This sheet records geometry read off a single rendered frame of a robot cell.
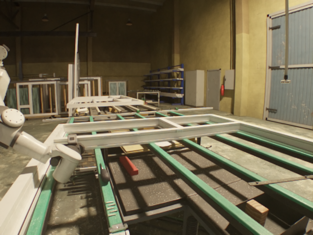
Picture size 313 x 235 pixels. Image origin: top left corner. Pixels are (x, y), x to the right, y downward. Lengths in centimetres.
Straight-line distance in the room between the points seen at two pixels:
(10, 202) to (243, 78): 789
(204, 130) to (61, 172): 99
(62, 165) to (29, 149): 13
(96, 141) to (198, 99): 939
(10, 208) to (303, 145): 137
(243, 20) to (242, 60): 167
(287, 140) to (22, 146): 139
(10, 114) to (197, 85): 983
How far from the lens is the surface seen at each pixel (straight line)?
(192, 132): 129
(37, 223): 61
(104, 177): 70
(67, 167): 73
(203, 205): 107
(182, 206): 110
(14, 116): 73
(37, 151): 71
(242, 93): 798
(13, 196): 62
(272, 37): 773
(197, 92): 1023
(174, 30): 1342
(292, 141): 132
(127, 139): 113
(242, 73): 797
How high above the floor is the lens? 123
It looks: 10 degrees down
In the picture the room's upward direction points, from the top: straight up
